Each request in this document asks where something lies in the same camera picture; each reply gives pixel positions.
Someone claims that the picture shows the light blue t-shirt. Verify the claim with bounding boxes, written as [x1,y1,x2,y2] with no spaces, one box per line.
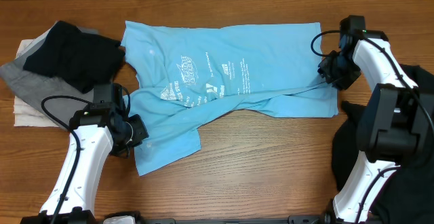
[121,21,338,175]

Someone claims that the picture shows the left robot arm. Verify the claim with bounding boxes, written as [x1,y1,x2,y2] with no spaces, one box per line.
[21,102,149,223]

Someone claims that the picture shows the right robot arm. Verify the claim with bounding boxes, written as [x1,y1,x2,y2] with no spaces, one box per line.
[319,29,433,223]

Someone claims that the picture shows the folded black garment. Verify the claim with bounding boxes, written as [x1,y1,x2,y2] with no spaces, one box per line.
[23,21,125,94]

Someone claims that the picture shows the folded white garment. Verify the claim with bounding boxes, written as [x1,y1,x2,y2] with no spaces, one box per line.
[13,39,114,128]

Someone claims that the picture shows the black garment pile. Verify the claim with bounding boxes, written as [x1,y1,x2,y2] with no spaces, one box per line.
[330,63,434,224]

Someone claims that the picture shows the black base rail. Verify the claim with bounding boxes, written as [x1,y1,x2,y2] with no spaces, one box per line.
[101,211,326,224]

